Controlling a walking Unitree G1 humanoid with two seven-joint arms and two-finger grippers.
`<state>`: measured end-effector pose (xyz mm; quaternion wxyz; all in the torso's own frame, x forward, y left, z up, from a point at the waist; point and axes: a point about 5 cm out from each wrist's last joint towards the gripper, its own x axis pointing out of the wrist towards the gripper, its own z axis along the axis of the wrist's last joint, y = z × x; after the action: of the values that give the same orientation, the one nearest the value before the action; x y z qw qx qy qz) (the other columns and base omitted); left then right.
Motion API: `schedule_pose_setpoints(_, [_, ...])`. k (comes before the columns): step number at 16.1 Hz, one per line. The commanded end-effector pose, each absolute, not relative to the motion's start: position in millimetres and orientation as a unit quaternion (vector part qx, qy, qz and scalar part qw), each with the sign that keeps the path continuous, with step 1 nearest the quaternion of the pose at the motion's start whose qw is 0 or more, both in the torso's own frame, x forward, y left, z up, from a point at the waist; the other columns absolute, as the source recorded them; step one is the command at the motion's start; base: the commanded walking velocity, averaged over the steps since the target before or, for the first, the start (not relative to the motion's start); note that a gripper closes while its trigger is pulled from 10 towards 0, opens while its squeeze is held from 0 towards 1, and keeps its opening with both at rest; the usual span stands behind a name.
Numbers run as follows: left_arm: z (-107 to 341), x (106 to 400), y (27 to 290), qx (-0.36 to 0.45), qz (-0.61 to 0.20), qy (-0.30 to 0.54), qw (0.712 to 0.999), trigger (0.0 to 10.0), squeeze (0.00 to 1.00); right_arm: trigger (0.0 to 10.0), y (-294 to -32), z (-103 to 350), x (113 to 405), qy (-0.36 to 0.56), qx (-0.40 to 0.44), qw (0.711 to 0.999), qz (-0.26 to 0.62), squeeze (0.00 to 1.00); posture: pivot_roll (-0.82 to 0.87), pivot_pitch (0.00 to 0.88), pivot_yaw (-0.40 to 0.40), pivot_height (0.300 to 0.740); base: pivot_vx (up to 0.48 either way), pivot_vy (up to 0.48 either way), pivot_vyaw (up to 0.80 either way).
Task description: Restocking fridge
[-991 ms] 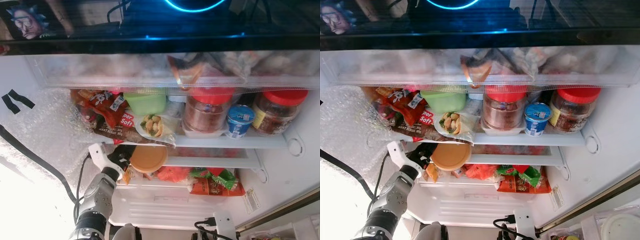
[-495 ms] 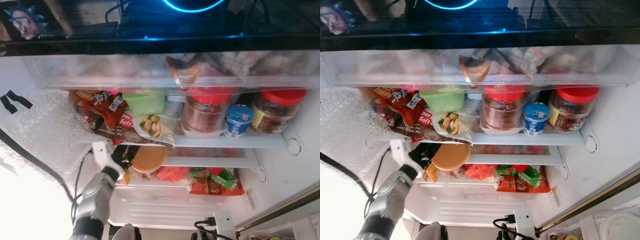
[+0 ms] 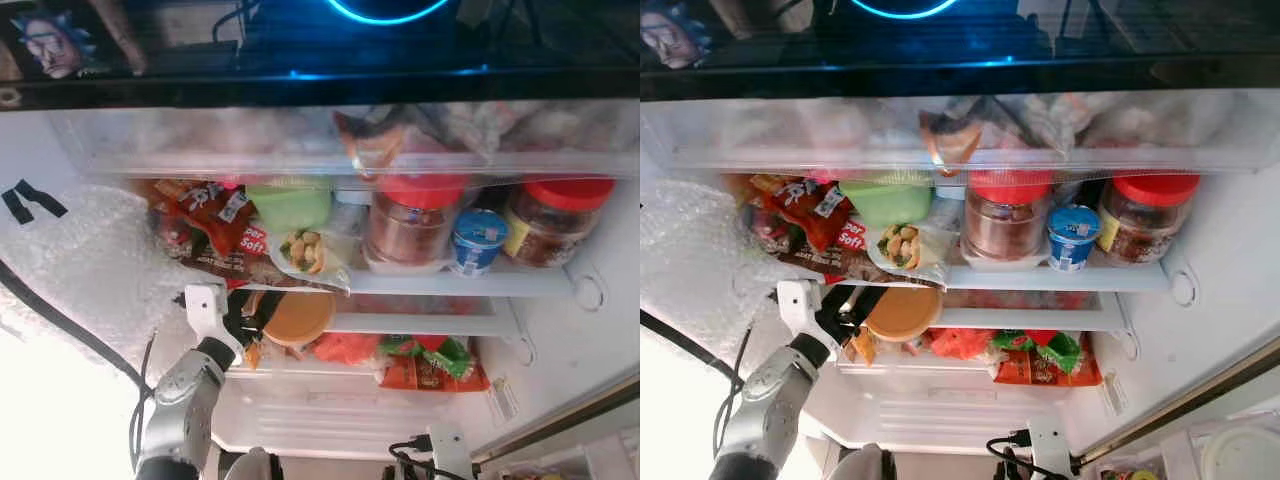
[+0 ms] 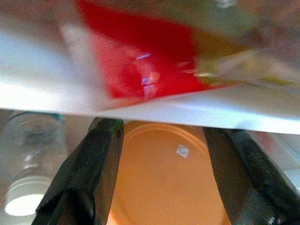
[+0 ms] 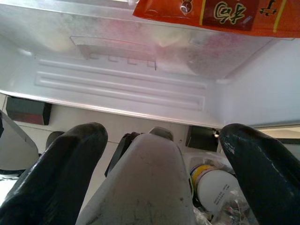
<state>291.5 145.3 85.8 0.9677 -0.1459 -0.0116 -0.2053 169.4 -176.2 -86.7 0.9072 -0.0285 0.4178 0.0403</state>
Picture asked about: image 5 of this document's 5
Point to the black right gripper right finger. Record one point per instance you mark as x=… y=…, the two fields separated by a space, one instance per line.
x=267 y=178

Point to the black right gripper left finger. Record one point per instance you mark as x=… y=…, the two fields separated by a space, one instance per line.
x=54 y=178

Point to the white lined fridge door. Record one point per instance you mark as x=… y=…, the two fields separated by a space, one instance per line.
x=145 y=182

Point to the crumpled clear plastic bag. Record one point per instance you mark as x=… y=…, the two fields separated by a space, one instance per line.
x=234 y=211

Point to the white lidded yellow tub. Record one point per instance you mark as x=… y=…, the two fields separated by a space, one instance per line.
x=215 y=189

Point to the dark rectangular block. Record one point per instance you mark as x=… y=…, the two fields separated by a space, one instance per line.
x=28 y=110

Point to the orange red printed snack packet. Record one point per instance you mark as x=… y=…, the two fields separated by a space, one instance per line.
x=211 y=14

